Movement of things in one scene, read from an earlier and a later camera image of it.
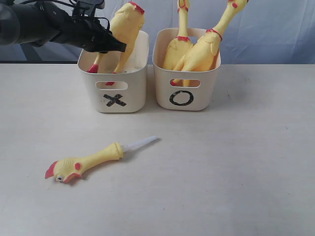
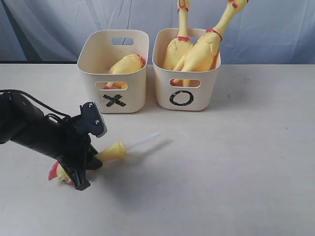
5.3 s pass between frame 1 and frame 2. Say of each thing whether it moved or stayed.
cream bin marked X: stayed
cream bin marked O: stayed
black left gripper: moved
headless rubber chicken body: moved
